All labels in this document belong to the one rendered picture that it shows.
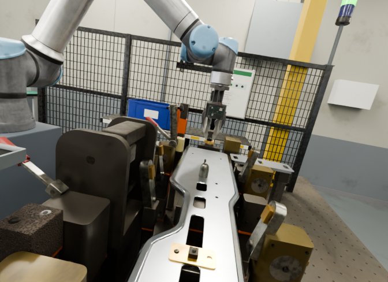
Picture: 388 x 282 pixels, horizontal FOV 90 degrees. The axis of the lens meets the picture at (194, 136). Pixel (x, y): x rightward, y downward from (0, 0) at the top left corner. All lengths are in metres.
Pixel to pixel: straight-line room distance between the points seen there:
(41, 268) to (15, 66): 0.52
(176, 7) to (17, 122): 0.51
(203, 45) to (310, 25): 1.03
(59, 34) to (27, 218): 0.57
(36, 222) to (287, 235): 0.41
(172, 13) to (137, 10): 3.31
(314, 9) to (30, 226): 1.53
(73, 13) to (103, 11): 3.40
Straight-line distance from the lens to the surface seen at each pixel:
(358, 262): 1.20
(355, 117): 3.78
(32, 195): 0.76
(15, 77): 0.69
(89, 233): 0.35
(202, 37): 0.54
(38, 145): 0.71
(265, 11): 3.16
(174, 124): 0.76
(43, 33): 0.79
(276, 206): 0.42
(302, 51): 1.45
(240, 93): 1.31
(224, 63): 0.70
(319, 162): 3.73
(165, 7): 0.58
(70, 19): 0.78
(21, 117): 0.70
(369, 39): 3.83
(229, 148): 1.04
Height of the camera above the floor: 1.29
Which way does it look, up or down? 14 degrees down
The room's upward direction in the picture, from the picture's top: 10 degrees clockwise
